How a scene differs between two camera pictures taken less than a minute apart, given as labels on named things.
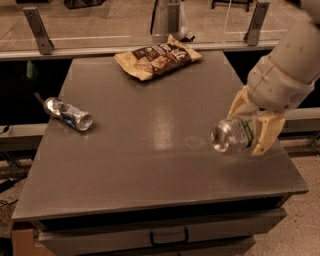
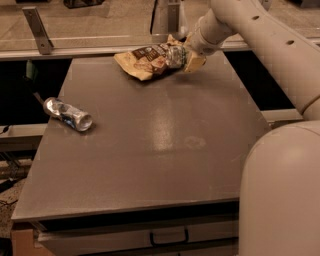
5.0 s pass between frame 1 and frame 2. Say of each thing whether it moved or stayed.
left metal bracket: stayed
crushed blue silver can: stayed
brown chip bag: stayed
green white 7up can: moved
